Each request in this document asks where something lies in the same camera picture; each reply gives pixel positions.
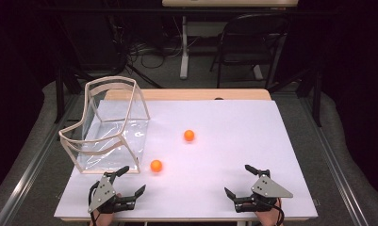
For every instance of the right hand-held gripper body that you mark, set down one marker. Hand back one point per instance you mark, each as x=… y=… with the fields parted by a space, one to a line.
x=266 y=188

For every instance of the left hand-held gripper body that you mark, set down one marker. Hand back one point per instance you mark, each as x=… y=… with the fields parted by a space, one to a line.
x=103 y=194

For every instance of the clear plastic container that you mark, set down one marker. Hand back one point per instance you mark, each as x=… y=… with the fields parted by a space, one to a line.
x=114 y=157

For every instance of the orange ball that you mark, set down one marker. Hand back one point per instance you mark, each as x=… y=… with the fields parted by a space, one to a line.
x=156 y=165
x=189 y=135

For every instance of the person's left hand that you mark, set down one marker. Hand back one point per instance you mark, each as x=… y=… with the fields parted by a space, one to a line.
x=101 y=219

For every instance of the person's right hand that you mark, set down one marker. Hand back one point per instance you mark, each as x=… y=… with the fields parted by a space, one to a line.
x=270 y=218

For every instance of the dark round table grommet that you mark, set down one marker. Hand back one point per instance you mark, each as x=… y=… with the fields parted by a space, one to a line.
x=219 y=98

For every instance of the black metal stand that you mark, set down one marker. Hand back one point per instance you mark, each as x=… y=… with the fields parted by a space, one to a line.
x=317 y=100

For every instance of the wooden table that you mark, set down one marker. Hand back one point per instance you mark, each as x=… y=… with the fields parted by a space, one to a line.
x=193 y=94

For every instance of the black folding chair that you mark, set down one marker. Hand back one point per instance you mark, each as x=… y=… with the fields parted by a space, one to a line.
x=249 y=44

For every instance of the white-legged desk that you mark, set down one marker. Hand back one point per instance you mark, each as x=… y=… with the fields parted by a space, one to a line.
x=184 y=47

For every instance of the aluminium rail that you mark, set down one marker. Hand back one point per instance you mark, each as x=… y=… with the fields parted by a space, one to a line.
x=36 y=160
x=334 y=166

